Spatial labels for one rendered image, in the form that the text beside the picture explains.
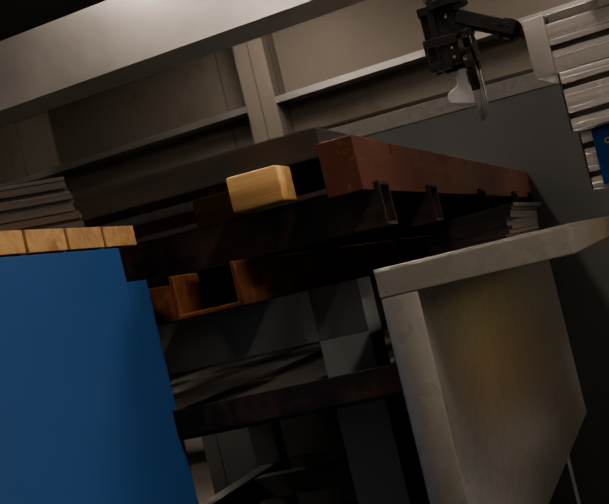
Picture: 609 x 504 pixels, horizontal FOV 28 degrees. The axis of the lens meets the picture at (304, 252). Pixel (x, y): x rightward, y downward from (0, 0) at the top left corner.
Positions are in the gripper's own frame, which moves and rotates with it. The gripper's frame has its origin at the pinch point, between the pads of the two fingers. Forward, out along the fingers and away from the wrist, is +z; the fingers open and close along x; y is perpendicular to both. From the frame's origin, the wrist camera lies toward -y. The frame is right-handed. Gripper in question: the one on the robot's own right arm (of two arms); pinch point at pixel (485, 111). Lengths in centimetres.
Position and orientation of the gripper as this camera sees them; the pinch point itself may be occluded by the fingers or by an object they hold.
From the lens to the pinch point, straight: 207.2
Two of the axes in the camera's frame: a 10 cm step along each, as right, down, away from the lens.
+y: -9.3, 2.3, 3.0
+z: 2.3, 9.7, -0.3
